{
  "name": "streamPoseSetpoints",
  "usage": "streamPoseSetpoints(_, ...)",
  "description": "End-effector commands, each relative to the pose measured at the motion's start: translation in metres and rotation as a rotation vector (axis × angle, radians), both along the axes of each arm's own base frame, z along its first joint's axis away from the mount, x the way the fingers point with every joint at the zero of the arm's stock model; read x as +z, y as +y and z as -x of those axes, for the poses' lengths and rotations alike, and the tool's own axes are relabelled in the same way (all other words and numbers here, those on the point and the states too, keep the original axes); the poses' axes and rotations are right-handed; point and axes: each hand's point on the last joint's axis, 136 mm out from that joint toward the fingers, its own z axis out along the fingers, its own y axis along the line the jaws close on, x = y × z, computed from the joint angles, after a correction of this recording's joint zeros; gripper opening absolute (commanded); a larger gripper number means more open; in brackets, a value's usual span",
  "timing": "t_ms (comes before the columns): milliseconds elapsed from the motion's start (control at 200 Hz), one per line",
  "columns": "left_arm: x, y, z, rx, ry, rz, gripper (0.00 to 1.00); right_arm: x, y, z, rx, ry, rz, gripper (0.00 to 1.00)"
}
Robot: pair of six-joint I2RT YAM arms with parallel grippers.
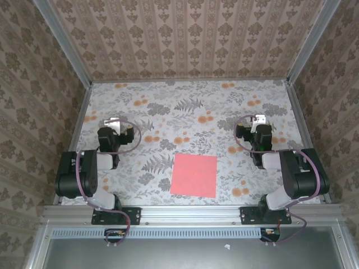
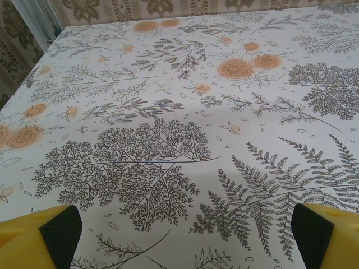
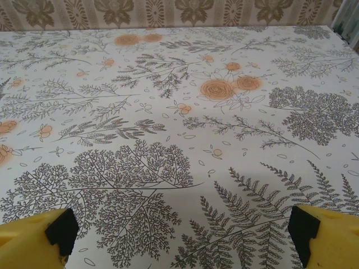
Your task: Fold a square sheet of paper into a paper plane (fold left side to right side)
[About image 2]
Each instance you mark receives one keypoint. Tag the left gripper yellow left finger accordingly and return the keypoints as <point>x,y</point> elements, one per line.
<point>25,243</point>

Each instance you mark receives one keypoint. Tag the aluminium corner post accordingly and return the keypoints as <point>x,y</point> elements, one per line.
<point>42,16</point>

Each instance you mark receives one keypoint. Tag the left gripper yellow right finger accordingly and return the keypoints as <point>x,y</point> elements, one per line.
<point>336,241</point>

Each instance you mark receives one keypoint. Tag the floral printed tablecloth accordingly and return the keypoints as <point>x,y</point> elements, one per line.
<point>179,112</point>

